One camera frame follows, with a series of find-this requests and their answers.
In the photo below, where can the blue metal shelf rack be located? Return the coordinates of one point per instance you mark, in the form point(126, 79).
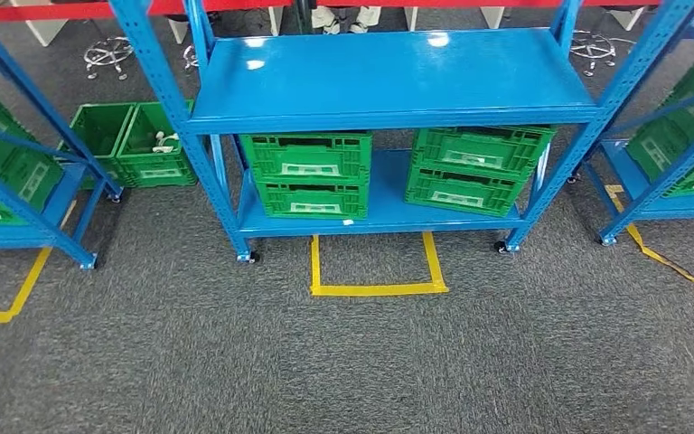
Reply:
point(670, 206)
point(24, 236)
point(383, 78)

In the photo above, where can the yellow floor tape marking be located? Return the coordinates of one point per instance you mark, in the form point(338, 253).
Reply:
point(652, 254)
point(377, 290)

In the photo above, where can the green open plastic crate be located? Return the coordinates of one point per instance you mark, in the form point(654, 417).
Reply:
point(161, 170)
point(98, 132)

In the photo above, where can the person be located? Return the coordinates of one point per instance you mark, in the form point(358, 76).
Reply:
point(326, 19)

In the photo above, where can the white desk panel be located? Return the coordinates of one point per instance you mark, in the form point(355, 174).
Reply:
point(275, 21)
point(411, 18)
point(45, 30)
point(177, 29)
point(625, 18)
point(492, 17)

